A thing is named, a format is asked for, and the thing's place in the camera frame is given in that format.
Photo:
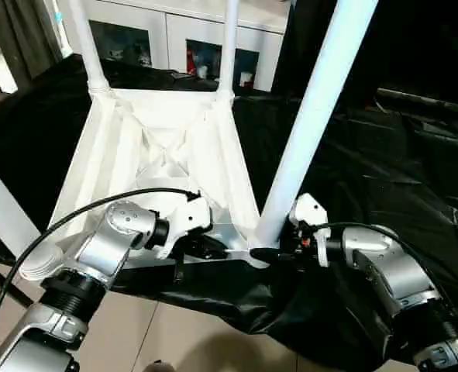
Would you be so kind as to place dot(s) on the grey window curtain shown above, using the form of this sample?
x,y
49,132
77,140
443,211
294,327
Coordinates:
x,y
27,35

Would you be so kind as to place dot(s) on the white cup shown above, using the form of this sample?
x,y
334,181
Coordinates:
x,y
246,78

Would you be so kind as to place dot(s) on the white plastic table leg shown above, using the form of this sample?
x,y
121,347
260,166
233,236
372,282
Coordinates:
x,y
314,116
87,46
228,46
4,205

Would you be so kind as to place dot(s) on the black metal stand leg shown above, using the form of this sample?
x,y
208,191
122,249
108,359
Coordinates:
x,y
2,283

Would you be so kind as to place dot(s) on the white cabinet with glass doors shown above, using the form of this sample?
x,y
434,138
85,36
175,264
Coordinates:
x,y
174,27

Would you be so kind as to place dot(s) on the black mat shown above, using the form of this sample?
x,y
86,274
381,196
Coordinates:
x,y
383,178

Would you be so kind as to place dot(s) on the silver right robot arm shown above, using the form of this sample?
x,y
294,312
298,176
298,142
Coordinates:
x,y
391,263

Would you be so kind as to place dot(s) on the white plastic table top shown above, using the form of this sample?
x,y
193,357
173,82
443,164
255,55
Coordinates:
x,y
167,139

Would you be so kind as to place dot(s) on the black left robot foot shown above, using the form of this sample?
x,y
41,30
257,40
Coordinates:
x,y
159,366

